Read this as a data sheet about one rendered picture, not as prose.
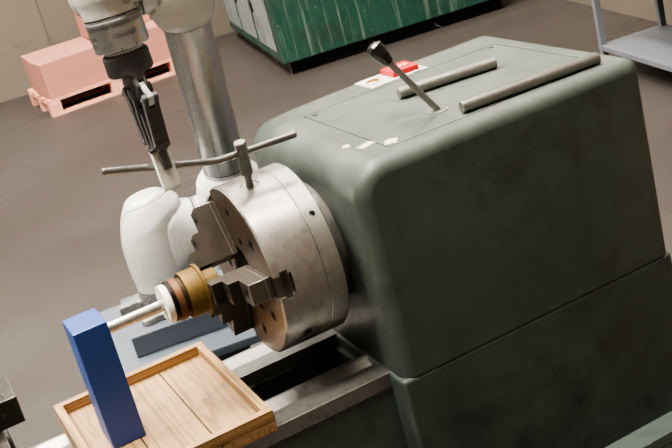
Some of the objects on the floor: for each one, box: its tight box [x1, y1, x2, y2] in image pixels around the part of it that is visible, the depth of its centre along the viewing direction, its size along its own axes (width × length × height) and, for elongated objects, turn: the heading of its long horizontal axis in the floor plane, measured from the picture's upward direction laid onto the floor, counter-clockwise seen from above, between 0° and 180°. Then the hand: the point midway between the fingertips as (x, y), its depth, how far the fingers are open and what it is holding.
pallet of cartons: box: [21, 11, 176, 118], centre depth 894 cm, size 119×90×67 cm
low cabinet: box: [220, 0, 507, 75], centre depth 885 cm, size 195×173×75 cm
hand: (165, 168), depth 188 cm, fingers closed
